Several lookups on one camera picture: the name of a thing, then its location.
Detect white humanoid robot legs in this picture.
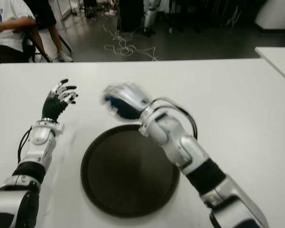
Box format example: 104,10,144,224
142,0,159,36

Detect black chair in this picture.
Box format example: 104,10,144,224
13,26,74,63

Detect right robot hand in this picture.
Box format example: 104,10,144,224
100,82,152,121

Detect round dark brown tray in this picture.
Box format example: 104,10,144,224
80,124,181,218

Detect white rounded pillar base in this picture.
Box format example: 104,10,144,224
254,0,285,30

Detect white side table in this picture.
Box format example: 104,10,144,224
254,47,285,86

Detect white cable on floor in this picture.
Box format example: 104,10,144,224
102,22,159,61

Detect black cabinet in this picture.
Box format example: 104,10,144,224
118,0,145,33

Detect standing person black shorts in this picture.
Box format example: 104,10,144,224
26,0,74,63

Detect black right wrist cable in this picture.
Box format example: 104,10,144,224
154,96,199,140

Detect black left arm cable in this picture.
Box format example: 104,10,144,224
17,125,33,164

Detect seated person white t-shirt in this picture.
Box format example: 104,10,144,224
0,0,37,72

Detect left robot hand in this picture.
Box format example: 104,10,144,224
41,78,79,122

